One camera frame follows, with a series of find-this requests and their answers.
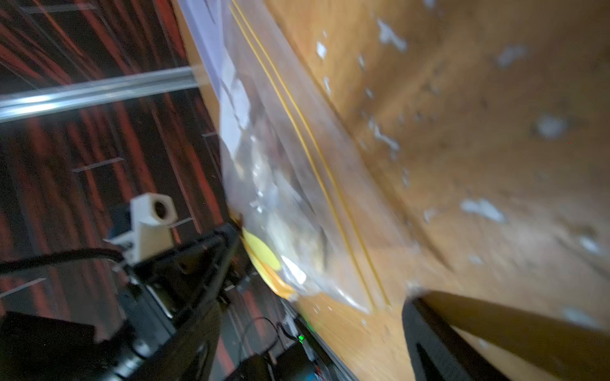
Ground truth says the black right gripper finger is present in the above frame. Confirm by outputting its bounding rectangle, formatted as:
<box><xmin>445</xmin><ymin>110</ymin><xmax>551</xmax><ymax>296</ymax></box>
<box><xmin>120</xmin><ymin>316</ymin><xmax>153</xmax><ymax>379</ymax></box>
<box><xmin>402</xmin><ymin>291</ymin><xmax>609</xmax><ymax>380</ymax></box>

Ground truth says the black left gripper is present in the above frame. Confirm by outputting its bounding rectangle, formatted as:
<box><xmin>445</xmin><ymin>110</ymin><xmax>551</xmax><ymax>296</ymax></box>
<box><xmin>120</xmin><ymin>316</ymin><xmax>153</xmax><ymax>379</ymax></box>
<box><xmin>1</xmin><ymin>222</ymin><xmax>241</xmax><ymax>380</ymax></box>

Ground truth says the ziploc bag with yellow cookies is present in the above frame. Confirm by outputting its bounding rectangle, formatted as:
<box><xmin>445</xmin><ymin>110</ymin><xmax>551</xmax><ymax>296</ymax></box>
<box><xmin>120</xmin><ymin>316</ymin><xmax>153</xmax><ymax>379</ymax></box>
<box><xmin>219</xmin><ymin>1</ymin><xmax>403</xmax><ymax>313</ymax></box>

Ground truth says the aluminium corner profile left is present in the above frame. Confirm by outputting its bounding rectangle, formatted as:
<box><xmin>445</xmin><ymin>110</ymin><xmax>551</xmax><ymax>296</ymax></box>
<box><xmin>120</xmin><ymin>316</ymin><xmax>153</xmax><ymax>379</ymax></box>
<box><xmin>1</xmin><ymin>67</ymin><xmax>198</xmax><ymax>123</ymax></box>

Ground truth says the lavender plastic tray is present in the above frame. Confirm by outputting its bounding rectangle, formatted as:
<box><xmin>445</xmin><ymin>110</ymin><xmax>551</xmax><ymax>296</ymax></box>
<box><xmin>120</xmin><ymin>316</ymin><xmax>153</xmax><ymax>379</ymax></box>
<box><xmin>178</xmin><ymin>0</ymin><xmax>225</xmax><ymax>98</ymax></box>

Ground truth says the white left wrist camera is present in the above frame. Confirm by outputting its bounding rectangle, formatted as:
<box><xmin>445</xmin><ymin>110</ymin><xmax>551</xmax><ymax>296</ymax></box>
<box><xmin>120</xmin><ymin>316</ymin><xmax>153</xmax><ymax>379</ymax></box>
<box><xmin>106</xmin><ymin>193</ymin><xmax>177</xmax><ymax>266</ymax></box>

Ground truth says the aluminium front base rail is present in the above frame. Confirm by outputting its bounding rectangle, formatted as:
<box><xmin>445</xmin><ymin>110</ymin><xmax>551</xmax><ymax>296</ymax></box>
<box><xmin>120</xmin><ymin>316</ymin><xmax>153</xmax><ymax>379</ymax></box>
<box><xmin>223</xmin><ymin>304</ymin><xmax>358</xmax><ymax>381</ymax></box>

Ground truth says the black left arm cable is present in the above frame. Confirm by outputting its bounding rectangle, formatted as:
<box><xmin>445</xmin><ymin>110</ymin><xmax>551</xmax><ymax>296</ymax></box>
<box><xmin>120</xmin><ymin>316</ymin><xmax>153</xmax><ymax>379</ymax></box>
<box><xmin>0</xmin><ymin>247</ymin><xmax>125</xmax><ymax>276</ymax></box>

